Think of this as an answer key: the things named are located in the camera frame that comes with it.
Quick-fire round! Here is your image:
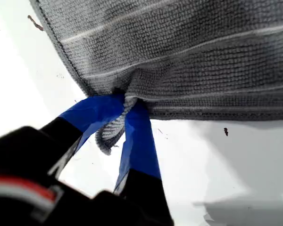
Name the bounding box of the grey white-striped towel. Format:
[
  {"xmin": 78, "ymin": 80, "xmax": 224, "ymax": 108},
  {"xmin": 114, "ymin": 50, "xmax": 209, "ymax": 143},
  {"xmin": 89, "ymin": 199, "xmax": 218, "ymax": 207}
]
[{"xmin": 29, "ymin": 0, "xmax": 283, "ymax": 156}]

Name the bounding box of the red white servo wire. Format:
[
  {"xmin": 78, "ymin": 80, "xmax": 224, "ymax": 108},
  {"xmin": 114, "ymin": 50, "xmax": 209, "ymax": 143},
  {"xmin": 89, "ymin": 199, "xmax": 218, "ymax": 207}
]
[{"xmin": 0, "ymin": 174, "xmax": 58, "ymax": 210}]

